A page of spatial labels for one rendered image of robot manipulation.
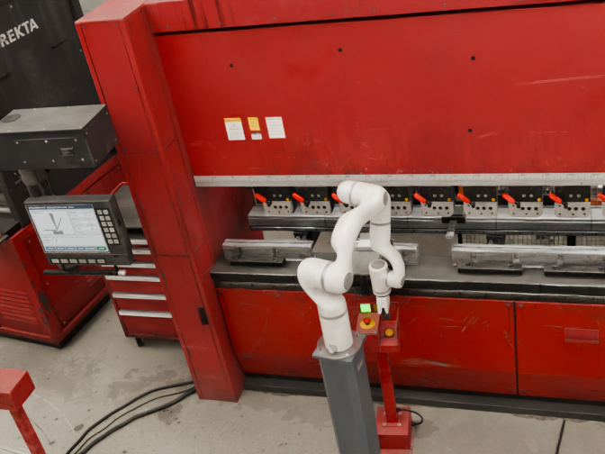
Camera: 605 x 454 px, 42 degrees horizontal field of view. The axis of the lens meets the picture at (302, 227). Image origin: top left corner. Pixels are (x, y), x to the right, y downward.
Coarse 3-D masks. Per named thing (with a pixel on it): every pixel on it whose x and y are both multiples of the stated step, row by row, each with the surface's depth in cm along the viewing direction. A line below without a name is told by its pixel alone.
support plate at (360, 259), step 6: (354, 246) 390; (354, 252) 385; (360, 252) 384; (366, 252) 384; (372, 252) 383; (354, 258) 382; (360, 258) 381; (366, 258) 380; (372, 258) 379; (378, 258) 378; (354, 264) 377; (360, 264) 376; (366, 264) 375; (354, 270) 373; (360, 270) 372; (366, 270) 371
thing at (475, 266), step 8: (464, 264) 378; (472, 264) 377; (480, 264) 376; (488, 264) 375; (496, 264) 374; (504, 264) 372; (520, 264) 370; (464, 272) 377; (472, 272) 375; (480, 272) 374; (488, 272) 373; (496, 272) 371; (504, 272) 370; (512, 272) 369; (520, 272) 367
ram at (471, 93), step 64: (192, 64) 360; (256, 64) 351; (320, 64) 342; (384, 64) 333; (448, 64) 325; (512, 64) 318; (576, 64) 310; (192, 128) 380; (320, 128) 360; (384, 128) 350; (448, 128) 342; (512, 128) 333; (576, 128) 325
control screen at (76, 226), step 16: (32, 208) 360; (48, 208) 358; (64, 208) 355; (80, 208) 353; (48, 224) 363; (64, 224) 361; (80, 224) 358; (96, 224) 356; (48, 240) 369; (64, 240) 366; (80, 240) 364; (96, 240) 361
